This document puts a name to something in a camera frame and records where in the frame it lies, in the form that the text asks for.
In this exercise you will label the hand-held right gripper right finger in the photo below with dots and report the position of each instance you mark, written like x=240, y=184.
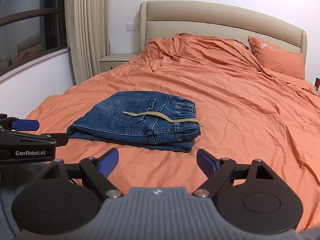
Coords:
x=205, y=162

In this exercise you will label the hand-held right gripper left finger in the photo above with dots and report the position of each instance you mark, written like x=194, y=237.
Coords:
x=108, y=163

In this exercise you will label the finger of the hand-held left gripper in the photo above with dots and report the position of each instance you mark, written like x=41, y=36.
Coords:
x=37, y=139
x=25, y=125

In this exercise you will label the blue denim pants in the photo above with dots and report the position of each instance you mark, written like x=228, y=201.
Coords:
x=130, y=132

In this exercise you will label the person's grey clothing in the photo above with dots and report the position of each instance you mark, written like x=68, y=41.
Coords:
x=10, y=205

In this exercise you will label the orange duvet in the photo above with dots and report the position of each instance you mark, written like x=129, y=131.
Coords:
x=237, y=105

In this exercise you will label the dark framed window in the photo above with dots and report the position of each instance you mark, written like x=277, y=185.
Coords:
x=27, y=30

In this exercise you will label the beige nightstand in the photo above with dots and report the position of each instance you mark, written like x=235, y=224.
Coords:
x=117, y=61

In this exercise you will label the beige curtain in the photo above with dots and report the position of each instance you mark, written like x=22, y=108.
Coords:
x=87, y=30

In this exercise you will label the orange pillow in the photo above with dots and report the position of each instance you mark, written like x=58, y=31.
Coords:
x=280, y=60

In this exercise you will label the red object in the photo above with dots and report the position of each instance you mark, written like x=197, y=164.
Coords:
x=317, y=83

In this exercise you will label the beige padded headboard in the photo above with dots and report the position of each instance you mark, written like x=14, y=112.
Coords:
x=200, y=20

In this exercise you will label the white wall switch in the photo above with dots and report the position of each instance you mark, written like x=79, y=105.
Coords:
x=131, y=27

